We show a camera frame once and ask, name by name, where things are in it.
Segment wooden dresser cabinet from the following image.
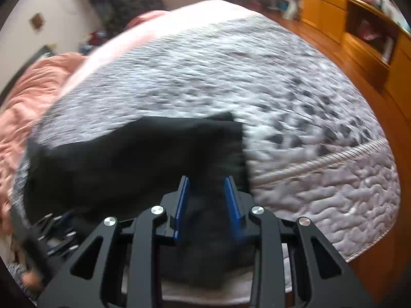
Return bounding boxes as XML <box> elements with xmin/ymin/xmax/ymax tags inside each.
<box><xmin>300</xmin><ymin>0</ymin><xmax>410</xmax><ymax>120</ymax></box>

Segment pink fleece blanket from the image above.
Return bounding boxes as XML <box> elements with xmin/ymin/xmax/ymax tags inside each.
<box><xmin>1</xmin><ymin>52</ymin><xmax>87</xmax><ymax>236</ymax></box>

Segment dark wooden headboard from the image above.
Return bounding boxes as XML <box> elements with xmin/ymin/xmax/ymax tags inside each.
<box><xmin>0</xmin><ymin>45</ymin><xmax>55</xmax><ymax>104</ymax></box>

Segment black pants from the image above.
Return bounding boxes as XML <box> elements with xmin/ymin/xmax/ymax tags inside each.
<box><xmin>24</xmin><ymin>113</ymin><xmax>254</xmax><ymax>289</ymax></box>

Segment pink pillow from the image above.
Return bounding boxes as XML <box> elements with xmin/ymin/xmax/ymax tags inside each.
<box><xmin>124</xmin><ymin>10</ymin><xmax>168</xmax><ymax>30</ymax></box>

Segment small wall frame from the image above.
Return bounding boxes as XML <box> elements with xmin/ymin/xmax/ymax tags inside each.
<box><xmin>29</xmin><ymin>13</ymin><xmax>45</xmax><ymax>32</ymax></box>

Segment grey quilted bed cover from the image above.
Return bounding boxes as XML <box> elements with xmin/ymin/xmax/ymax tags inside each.
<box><xmin>30</xmin><ymin>15</ymin><xmax>400</xmax><ymax>260</ymax></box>

